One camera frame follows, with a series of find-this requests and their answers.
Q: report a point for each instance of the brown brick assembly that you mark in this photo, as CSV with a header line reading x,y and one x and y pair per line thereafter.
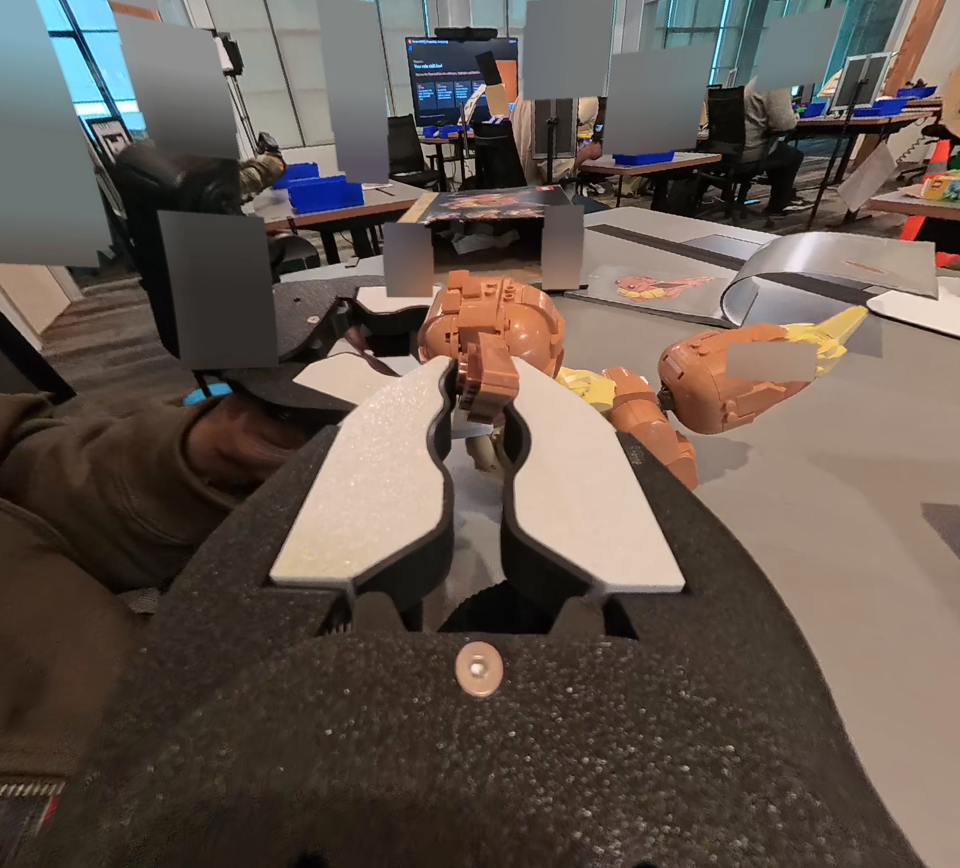
x,y
491,380

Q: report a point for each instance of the brown brick figure body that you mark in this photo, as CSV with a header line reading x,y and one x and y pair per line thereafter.
x,y
525,317

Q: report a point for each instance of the long wood-edged table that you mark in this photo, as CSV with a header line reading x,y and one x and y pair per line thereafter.
x,y
900,200

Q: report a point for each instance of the grey table with black legs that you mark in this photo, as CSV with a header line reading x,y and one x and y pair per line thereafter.
x,y
375,197
652,169

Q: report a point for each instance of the person's brown jacket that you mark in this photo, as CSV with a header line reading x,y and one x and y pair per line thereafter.
x,y
52,695

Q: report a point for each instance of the person's left hand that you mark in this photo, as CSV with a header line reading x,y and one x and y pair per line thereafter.
x,y
240,444

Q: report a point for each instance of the orange traffic cone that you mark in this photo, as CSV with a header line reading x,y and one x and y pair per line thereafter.
x,y
941,155

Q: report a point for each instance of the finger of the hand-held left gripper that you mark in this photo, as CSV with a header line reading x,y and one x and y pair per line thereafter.
x,y
337,377
397,304

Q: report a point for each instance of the brown brick figure head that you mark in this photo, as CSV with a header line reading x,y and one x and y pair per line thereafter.
x,y
697,388

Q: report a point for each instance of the person's left forearm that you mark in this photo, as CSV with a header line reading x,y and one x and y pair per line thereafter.
x,y
90,478

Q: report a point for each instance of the grey instruction booklet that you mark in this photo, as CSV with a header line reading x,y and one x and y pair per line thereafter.
x,y
825,260

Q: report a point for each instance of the printed tag sign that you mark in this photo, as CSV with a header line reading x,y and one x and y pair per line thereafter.
x,y
112,140

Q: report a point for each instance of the printed toy box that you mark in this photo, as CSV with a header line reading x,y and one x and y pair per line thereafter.
x,y
941,187

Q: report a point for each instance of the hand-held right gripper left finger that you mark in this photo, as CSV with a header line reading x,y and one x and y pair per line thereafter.
x,y
367,493

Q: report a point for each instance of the grey rounded flat pad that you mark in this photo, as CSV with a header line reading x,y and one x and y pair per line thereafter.
x,y
720,247

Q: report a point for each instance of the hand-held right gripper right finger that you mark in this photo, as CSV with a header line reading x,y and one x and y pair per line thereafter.
x,y
592,500

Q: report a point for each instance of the wall television screen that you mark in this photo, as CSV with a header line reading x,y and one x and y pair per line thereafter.
x,y
450,80

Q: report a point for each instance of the blue plastic bin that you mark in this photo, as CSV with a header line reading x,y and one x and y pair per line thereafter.
x,y
296,176
326,197
641,158

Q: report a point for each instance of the printed cardboard box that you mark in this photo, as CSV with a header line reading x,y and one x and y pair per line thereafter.
x,y
487,206

